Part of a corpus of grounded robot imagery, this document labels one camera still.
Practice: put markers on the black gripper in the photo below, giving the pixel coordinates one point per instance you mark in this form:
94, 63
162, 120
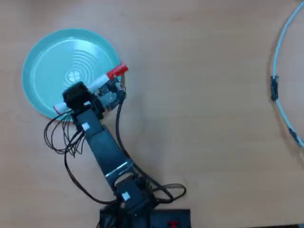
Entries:
79, 99

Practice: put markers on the red and white marker pen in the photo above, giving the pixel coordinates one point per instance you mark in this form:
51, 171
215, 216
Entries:
116, 70

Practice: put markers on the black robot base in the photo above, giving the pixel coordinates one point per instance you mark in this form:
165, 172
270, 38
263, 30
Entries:
171, 216

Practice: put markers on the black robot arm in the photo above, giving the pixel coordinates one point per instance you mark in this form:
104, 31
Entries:
104, 147

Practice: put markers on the teal round plate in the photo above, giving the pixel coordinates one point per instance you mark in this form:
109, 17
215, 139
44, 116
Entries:
47, 71

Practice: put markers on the black tape wrap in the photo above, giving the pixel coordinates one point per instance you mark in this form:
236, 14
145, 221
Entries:
293, 134

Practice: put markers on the bare camera circuit board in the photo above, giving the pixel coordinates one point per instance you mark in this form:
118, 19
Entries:
110, 93

